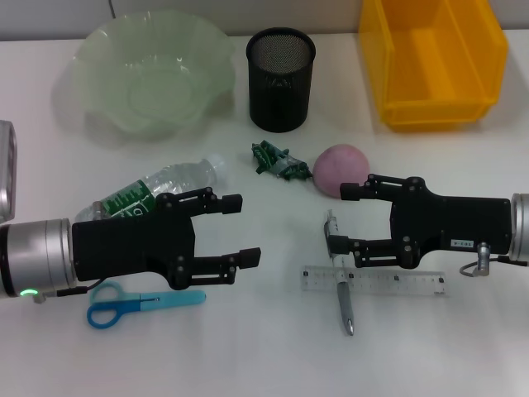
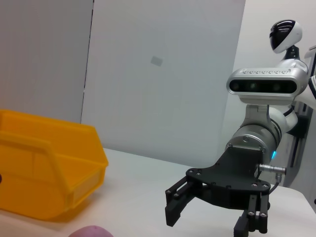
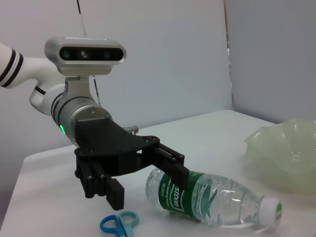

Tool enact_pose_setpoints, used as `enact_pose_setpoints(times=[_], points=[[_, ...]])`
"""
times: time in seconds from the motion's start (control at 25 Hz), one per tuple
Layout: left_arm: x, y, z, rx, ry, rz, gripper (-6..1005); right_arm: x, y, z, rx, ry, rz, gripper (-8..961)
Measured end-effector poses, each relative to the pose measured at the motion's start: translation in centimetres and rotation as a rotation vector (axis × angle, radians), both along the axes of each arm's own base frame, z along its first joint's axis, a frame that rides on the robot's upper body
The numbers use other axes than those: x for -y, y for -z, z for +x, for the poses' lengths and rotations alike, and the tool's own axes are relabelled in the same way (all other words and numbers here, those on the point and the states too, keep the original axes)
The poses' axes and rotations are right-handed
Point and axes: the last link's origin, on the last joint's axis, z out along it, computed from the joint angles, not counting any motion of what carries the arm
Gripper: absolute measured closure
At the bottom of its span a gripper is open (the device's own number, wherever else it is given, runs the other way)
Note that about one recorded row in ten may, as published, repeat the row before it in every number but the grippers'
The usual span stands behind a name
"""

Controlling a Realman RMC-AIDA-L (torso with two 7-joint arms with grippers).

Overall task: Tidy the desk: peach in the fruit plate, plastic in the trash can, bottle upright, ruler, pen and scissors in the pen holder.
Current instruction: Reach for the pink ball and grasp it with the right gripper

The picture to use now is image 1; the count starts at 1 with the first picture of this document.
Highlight left gripper cable with plug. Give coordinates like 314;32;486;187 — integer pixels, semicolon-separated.
31;200;108;305

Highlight pale green glass fruit plate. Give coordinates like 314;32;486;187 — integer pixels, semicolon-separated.
51;12;236;140

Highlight clear plastic ruler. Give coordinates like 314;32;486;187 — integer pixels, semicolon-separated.
300;265;447;297

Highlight gripper cable with plug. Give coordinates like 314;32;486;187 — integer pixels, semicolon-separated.
460;243;517;279
31;200;108;305

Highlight green plastic wrapper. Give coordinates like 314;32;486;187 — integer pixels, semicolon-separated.
250;140;313;182

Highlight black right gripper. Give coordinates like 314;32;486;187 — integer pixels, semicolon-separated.
328;173;513;270

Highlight blue scissors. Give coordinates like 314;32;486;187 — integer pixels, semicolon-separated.
86;280;207;331

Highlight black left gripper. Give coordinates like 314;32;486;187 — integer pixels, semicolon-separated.
70;187;263;289

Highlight yellow plastic bin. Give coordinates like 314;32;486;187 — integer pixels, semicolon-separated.
357;0;509;132

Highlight clear water bottle green label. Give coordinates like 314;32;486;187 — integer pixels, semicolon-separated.
74;153;230;224

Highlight right gripper cable with plug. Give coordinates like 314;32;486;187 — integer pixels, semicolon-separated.
460;243;517;279

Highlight silver ballpoint pen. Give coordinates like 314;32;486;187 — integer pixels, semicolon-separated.
322;209;357;337

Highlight black mesh pen holder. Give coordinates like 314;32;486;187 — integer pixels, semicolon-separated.
245;27;317;134

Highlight pink peach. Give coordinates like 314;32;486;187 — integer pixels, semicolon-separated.
312;143;370;197

